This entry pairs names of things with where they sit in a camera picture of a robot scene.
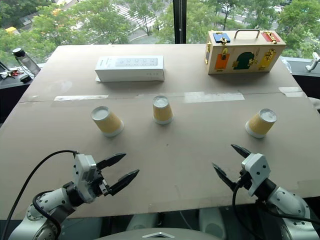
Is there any white rounded robot leg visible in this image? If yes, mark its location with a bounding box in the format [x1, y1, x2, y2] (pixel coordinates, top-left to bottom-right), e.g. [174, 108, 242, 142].
[198, 207, 228, 240]
[125, 212, 161, 233]

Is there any white rectangular cardboard box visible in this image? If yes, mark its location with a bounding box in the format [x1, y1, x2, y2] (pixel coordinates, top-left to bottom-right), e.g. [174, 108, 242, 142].
[94, 55, 166, 83]

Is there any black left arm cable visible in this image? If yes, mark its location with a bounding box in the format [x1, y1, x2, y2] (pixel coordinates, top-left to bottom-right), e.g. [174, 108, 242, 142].
[1, 149, 80, 240]

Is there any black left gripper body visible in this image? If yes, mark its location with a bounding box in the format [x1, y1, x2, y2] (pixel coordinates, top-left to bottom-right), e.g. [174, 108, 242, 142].
[92, 168, 113, 198]

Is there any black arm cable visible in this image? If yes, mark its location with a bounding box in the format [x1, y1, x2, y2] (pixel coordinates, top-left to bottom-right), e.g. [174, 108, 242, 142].
[231, 172, 320, 240]
[1, 149, 80, 240]

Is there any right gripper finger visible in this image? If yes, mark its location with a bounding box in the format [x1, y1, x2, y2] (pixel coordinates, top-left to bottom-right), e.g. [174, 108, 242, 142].
[230, 143, 252, 159]
[211, 162, 241, 194]

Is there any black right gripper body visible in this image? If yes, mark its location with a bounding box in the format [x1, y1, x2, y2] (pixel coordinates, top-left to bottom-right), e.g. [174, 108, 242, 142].
[236, 167, 254, 191]

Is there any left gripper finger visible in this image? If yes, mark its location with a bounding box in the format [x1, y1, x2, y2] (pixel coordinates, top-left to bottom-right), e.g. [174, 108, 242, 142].
[96, 152, 127, 170]
[108, 168, 140, 197]

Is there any clear tape strip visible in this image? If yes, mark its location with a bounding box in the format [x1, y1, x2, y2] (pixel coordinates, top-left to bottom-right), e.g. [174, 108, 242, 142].
[278, 86, 308, 99]
[53, 94, 110, 102]
[183, 91, 246, 104]

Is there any yellow paper cup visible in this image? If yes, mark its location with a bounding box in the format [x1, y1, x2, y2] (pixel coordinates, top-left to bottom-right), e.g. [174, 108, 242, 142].
[245, 107, 278, 139]
[90, 105, 125, 138]
[152, 95, 174, 126]

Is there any black side table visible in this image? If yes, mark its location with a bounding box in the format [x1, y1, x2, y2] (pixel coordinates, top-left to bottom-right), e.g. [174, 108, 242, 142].
[0, 63, 46, 128]

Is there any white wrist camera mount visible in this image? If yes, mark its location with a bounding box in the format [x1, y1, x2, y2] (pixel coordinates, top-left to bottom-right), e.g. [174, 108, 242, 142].
[72, 153, 101, 204]
[240, 152, 272, 197]

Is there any silver robot torso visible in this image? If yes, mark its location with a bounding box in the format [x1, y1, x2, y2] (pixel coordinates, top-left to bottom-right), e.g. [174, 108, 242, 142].
[96, 226, 224, 240]

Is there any clear bottle with black cap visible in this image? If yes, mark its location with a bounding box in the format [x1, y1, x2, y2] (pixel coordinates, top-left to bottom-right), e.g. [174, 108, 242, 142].
[11, 47, 42, 77]

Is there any white window handle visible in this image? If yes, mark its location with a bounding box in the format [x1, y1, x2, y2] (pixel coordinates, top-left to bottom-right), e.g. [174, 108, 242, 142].
[304, 51, 320, 73]

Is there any black window frame post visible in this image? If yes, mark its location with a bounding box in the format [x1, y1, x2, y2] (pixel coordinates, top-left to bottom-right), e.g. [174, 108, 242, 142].
[173, 0, 188, 46]

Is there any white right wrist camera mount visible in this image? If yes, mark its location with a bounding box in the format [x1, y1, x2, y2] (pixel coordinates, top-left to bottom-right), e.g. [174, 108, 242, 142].
[240, 152, 272, 197]

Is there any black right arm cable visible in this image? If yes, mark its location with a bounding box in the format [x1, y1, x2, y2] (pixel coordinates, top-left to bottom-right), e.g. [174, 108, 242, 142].
[231, 172, 320, 240]

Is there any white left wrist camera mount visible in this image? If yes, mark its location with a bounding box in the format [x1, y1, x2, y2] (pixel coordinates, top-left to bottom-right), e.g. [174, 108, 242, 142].
[72, 153, 101, 204]

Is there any wooden latch lock box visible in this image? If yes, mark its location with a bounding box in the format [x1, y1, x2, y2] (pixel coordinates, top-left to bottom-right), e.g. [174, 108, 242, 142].
[204, 28, 287, 76]

